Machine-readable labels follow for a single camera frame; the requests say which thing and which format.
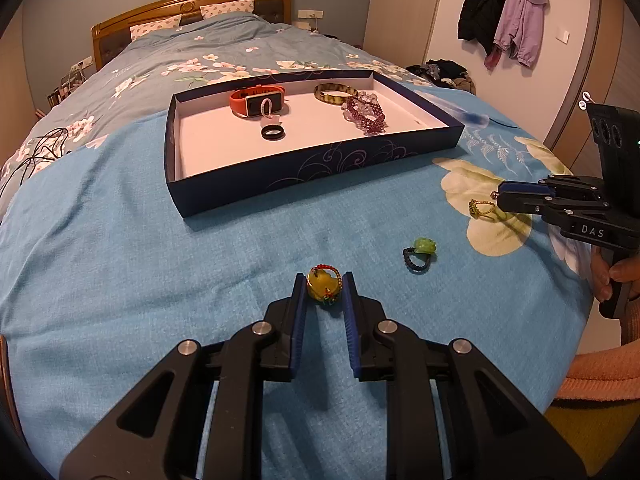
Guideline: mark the white wall socket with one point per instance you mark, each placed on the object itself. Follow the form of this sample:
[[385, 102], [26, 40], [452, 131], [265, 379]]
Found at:
[[310, 14], [84, 62]]

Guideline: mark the person's right hand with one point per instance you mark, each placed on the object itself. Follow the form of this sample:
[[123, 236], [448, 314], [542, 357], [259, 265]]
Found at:
[[625, 272]]

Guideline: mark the dark clothes pile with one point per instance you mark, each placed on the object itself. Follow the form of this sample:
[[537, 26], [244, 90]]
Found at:
[[445, 75]]

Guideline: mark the yellow-green fabric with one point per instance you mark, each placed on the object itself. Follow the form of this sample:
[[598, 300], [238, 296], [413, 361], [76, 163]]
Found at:
[[595, 430]]

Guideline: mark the dotted white pillow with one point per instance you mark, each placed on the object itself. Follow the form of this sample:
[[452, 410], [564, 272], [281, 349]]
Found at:
[[155, 27], [227, 8]]

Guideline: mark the maroon scarf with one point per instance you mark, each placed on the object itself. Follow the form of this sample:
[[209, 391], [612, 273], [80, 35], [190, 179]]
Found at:
[[492, 57]]

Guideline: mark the light wooden door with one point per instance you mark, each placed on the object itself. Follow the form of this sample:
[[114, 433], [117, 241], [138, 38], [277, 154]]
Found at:
[[615, 50]]

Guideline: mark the turquoise flower print sheet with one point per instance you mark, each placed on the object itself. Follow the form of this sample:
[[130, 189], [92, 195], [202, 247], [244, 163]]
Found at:
[[150, 285]]

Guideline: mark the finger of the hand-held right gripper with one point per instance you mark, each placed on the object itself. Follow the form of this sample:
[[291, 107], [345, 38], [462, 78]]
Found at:
[[520, 188], [520, 204]]

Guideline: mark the light wooden wardrobe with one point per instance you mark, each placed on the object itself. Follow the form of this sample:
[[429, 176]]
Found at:
[[400, 5]]

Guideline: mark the black jacket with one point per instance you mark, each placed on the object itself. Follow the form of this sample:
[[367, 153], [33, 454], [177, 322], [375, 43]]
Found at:
[[480, 10]]

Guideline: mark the white wall switch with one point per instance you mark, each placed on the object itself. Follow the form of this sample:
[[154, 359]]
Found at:
[[562, 37]]

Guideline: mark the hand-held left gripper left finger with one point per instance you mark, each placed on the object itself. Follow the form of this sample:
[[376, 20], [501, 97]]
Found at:
[[301, 310]]

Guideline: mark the amber bangle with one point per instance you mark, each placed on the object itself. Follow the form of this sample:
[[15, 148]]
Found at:
[[318, 94]]

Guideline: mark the navy box lid tray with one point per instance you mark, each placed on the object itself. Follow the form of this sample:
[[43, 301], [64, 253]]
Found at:
[[225, 135]]

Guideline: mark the orange smart band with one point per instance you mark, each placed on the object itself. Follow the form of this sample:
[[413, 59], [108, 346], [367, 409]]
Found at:
[[237, 102]]

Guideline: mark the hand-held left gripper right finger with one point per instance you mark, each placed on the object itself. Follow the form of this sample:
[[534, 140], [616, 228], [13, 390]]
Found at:
[[348, 320]]

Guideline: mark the wooden bed with floral duvet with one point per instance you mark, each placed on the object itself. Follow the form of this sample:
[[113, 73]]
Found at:
[[150, 60]]

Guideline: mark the nightstand clutter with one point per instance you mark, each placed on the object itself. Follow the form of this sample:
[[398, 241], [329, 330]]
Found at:
[[67, 85]]

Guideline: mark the peach fleece garment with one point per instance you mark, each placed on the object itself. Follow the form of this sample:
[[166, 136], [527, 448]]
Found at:
[[605, 377]]

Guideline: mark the purple jacket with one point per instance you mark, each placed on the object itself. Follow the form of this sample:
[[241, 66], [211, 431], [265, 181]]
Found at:
[[522, 15]]

